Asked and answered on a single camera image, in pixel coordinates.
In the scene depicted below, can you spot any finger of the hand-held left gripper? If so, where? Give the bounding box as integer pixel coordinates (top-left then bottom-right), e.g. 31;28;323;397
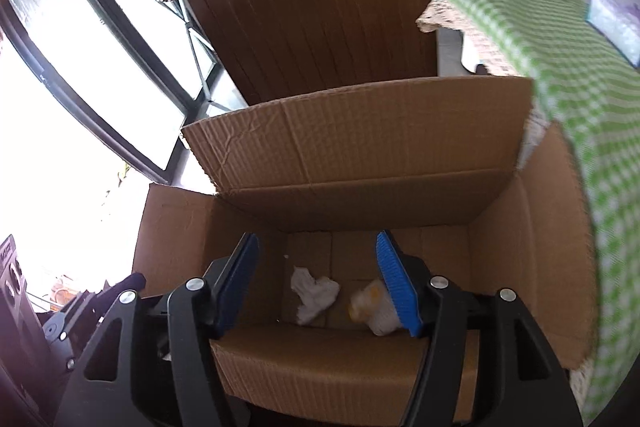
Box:
44;273;146;358

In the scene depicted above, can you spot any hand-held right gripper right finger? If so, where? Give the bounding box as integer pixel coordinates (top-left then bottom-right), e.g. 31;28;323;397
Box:
375;230;584;427

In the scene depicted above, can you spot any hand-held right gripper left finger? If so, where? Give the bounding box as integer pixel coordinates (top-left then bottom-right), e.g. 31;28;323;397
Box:
60;232;261;427

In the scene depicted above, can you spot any white yellow paper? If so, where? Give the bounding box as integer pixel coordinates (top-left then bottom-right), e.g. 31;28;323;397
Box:
348;279;403;337

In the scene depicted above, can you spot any brown cardboard box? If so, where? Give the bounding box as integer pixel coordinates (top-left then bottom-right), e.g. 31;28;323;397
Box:
131;76;601;425

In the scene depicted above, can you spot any crumpled white tissue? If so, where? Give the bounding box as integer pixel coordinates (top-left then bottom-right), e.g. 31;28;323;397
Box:
290;265;342;325

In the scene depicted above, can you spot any metal drying rack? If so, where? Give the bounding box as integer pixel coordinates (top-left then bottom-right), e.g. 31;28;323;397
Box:
146;0;226;108

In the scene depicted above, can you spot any brown slatted chair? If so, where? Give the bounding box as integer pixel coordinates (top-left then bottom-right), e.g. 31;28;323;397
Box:
170;0;441;118

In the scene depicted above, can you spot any green checkered tablecloth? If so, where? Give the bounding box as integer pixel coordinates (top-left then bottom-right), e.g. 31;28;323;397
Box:
416;0;640;423

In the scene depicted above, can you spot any purple tissue pack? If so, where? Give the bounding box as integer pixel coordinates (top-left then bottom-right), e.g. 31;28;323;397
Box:
586;0;640;70

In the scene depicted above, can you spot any black window frame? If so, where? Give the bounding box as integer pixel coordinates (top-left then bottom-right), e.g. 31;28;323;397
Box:
0;0;221;185

